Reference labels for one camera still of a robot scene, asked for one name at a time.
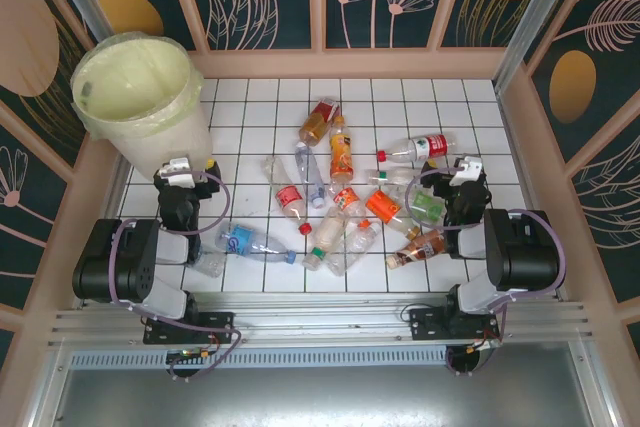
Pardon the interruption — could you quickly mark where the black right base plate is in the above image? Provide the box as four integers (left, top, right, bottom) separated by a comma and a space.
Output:
408, 306, 501, 344

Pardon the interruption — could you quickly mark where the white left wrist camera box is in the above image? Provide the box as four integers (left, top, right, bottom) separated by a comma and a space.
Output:
158, 156, 195, 184

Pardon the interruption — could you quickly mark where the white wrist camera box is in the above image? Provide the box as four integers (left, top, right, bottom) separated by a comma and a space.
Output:
158, 156, 195, 184
448, 155, 485, 184

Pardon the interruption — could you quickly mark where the grey metal base panel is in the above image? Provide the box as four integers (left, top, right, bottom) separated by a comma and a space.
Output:
47, 366, 614, 427

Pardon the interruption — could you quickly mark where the clear bottle blue cap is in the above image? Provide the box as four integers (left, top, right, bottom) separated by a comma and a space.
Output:
292, 141, 327, 210

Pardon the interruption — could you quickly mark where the aluminium mounting rail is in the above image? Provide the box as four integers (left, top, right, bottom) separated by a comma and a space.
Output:
47, 291, 594, 348

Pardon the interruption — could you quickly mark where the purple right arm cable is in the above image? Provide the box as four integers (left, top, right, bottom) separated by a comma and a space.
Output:
404, 169, 569, 378

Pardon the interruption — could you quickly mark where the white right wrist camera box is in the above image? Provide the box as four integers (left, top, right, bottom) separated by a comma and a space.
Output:
448, 155, 485, 184

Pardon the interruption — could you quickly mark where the small bottle blue label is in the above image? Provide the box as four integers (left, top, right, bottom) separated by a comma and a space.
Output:
187, 244, 227, 278

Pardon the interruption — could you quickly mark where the clear bottle orange cap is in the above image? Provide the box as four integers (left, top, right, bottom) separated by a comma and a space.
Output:
324, 219, 384, 277

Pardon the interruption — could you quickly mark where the brown coffee drink bottle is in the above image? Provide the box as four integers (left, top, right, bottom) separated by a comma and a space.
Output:
385, 229, 449, 271

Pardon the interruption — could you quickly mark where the orange juice bottle yellow cap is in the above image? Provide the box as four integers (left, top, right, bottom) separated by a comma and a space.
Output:
328, 115, 356, 184

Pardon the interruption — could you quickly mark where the brown tea bottle red label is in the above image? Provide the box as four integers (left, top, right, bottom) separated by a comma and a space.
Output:
298, 96, 344, 148

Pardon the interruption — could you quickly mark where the clear bottle green label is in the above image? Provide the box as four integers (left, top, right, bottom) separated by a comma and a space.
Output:
407, 186, 449, 226

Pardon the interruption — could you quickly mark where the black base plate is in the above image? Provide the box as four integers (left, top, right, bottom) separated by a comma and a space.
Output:
143, 310, 236, 347
408, 306, 501, 344

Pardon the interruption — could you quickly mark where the clear bottle red white label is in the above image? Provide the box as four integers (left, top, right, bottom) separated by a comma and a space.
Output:
376, 132, 459, 164

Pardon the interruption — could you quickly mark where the large bottle blue label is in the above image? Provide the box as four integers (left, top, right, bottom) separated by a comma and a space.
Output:
214, 223, 300, 266

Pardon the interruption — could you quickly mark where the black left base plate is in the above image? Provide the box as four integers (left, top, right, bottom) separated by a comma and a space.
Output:
143, 310, 236, 347

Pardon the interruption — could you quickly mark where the milky bottle green cap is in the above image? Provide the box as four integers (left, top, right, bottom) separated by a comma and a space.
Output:
301, 206, 349, 272

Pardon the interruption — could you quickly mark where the clear bottle red orange label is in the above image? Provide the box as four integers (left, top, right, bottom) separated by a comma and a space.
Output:
327, 185, 369, 221

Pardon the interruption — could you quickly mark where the slotted grey cable tray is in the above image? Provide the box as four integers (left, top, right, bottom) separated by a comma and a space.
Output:
69, 349, 451, 372

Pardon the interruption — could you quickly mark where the lined waste bin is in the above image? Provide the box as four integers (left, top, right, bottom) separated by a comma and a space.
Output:
71, 31, 204, 138

